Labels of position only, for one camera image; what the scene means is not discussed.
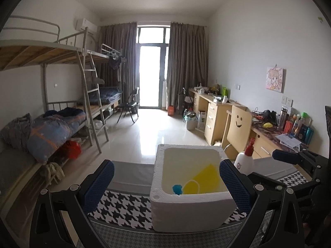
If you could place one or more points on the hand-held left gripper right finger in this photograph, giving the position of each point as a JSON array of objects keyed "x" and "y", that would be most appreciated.
[{"x": 234, "y": 186}]

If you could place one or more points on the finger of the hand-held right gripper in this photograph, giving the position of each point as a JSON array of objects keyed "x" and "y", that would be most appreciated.
[
  {"x": 284, "y": 156},
  {"x": 297, "y": 179}
]

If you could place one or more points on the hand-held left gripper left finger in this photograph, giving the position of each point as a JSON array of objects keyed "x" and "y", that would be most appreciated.
[{"x": 99, "y": 184}]

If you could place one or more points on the white foam box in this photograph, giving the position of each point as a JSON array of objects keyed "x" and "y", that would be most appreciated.
[{"x": 181, "y": 213}]

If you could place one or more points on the wooden desk with patterned top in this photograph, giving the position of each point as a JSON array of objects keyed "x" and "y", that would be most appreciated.
[{"x": 266, "y": 139}]

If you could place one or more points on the white bottle with red cap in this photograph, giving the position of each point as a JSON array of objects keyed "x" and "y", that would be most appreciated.
[{"x": 245, "y": 162}]

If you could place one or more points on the row of toiletry bottles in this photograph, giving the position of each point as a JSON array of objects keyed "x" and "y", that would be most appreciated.
[{"x": 297, "y": 126}]

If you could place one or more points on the houndstooth tablecloth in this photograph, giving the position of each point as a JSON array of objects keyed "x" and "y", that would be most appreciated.
[{"x": 124, "y": 208}]

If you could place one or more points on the yellow item on desk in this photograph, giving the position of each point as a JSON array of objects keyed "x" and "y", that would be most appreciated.
[{"x": 268, "y": 125}]

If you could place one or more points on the red bag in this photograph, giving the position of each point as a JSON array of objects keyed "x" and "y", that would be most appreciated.
[{"x": 71, "y": 149}]

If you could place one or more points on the black headphones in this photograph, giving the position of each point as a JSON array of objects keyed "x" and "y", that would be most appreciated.
[{"x": 267, "y": 114}]

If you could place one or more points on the beige cloth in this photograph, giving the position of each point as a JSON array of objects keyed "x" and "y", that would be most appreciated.
[{"x": 54, "y": 173}]

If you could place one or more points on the wooden chair with smiley face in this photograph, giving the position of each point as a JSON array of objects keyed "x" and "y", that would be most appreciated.
[{"x": 239, "y": 131}]

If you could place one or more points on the small blue sponge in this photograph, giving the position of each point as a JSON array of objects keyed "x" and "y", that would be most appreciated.
[{"x": 178, "y": 189}]

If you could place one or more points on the wooden desk with drawers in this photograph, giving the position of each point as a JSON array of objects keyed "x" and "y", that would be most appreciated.
[{"x": 217, "y": 118}]

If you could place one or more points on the blue quilt with orange stripes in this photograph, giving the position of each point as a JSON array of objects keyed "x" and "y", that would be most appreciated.
[{"x": 51, "y": 134}]

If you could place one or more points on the white trash bin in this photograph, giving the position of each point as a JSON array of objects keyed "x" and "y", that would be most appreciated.
[{"x": 191, "y": 122}]

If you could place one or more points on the black folding chair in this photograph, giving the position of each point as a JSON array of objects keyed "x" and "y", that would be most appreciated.
[{"x": 128, "y": 105}]

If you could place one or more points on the metal bunk bed with ladder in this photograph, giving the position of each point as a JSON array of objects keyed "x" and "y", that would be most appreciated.
[{"x": 88, "y": 100}]

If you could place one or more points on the green packet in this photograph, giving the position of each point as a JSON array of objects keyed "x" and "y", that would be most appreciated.
[{"x": 224, "y": 91}]

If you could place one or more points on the dark blue bedding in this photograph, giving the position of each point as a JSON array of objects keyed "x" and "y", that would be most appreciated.
[{"x": 110, "y": 93}]

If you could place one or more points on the small orange stool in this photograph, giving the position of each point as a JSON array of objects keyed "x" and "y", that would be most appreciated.
[{"x": 171, "y": 110}]

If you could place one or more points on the grey pillow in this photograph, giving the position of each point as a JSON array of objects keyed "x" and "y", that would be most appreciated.
[{"x": 15, "y": 133}]

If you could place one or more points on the hanging dark clothes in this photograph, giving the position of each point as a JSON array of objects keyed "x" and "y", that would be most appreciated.
[{"x": 115, "y": 62}]

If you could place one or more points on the glass balcony door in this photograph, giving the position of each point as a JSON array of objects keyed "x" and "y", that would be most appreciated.
[{"x": 150, "y": 69}]

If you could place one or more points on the brown curtain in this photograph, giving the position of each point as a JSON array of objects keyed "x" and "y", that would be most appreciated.
[
  {"x": 187, "y": 64},
  {"x": 116, "y": 41}
]

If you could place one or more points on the white air conditioner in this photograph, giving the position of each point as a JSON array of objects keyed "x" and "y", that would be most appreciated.
[{"x": 85, "y": 25}]

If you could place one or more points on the white wall sockets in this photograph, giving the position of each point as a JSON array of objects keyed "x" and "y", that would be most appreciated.
[{"x": 287, "y": 101}]

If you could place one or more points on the pink cartoon wall picture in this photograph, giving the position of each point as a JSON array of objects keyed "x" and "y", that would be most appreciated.
[{"x": 275, "y": 79}]

